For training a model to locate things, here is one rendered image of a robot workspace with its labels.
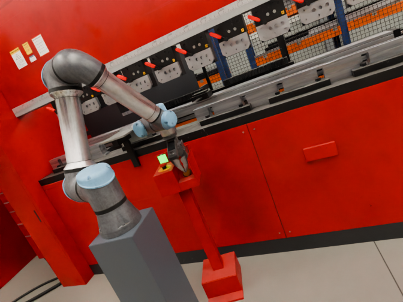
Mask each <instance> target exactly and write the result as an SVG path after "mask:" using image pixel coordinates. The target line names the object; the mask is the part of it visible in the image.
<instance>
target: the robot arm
mask: <svg viewBox="0 0 403 302"><path fill-rule="evenodd" d="M41 79H42V81H43V84H44V85H45V87H46V88H48V91H49V96H51V97H52V98H53V99H54V100H55V104H56V109H57V113H58V119H59V125H60V129H61V135H62V141H63V145H64V150H65V157H66V160H67V165H66V166H65V168H64V176H65V179H64V181H63V184H62V188H63V191H64V194H65V195H66V196H67V197H68V198H69V199H71V200H73V201H76V202H80V203H83V202H86V203H89V204H90V205H91V207H92V209H93V211H94V213H95V214H96V216H97V222H98V227H99V233H100V235H101V236H102V238H103V239H106V240H108V239H112V238H116V237H119V236H120V235H123V234H125V233H126V232H128V231H129V230H131V229H132V228H134V227H135V226H136V225H137V224H138V223H139V222H140V220H141V218H142V215H141V213H140V211H139V210H138V209H137V208H135V206H134V205H133V204H132V203H131V202H130V201H129V200H128V199H127V197H126V195H125V193H124V191H123V189H122V187H121V185H120V183H119V182H118V180H117V178H116V176H115V172H114V171H113V170H112V168H111V166H110V165H109V164H107V163H98V164H97V163H95V162H94V161H93V160H92V159H91V153H90V150H89V143H88V137H87V133H86V127H85V121H84V117H83V111H82V105H81V101H80V97H81V95H82V94H83V88H82V83H83V84H85V85H87V86H88V87H90V88H93V87H95V88H97V89H98V90H100V91H102V92H103V93H104V94H106V95H108V96H109V97H111V98H112V99H114V100H115V101H117V102H118V103H120V104H122V105H123V106H124V107H126V108H128V109H129V110H131V111H132V112H134V113H135V114H137V115H139V116H140V117H142V119H140V120H138V121H137V122H136V123H134V124H133V131H134V133H135V134H136V135H137V136H138V137H140V138H143V137H145V136H147V135H148V134H150V133H153V132H159V133H161V136H162V137H163V139H164V140H167V153H168V159H169V160H170V161H171V163H172V164H173V165H174V166H175V167H177V168H178V169H180V170H181V171H183V172H184V173H186V172H187V170H188V160H187V157H188V154H187V152H186V151H185V149H186V148H185V145H184V143H183V141H182V140H178V138H177V136H176V135H177V133H176V129H175V126H176V124H177V121H178V120H177V116H176V114H175V113H174V112H173V111H171V110H167V109H166V107H165V106H164V104H163V103H159V104H156V105H155V104H154V103H153V102H151V101H150V100H148V99H147V98H146V97H144V96H143V95H142V94H140V93H138V92H137V91H136V90H134V89H133V88H132V87H130V86H129V85H127V84H126V83H125V82H123V81H122V80H121V79H119V78H117V77H116V76H115V75H113V74H112V73H111V72H109V71H108V70H107V68H106V66H105V65H104V64H103V63H102V62H100V61H99V60H98V59H96V58H94V57H93V56H91V55H89V54H87V53H85V52H83V51H80V50H77V49H63V50H61V51H60V52H58V53H57V54H56V55H55V56H54V57H53V58H52V59H51V60H49V61H48V62H46V64H45V65H44V66H43V69H42V72H41ZM182 145H183V146H184V147H183V146H182ZM179 156H181V162H182V163H183V166H184V168H185V169H184V168H183V167H182V165H181V162H180V160H179V159H178V158H179Z"/></svg>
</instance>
